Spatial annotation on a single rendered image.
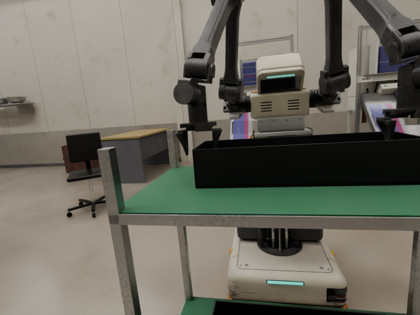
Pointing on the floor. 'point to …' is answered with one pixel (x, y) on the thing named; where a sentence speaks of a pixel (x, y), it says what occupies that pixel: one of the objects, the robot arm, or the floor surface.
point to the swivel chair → (81, 140)
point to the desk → (138, 152)
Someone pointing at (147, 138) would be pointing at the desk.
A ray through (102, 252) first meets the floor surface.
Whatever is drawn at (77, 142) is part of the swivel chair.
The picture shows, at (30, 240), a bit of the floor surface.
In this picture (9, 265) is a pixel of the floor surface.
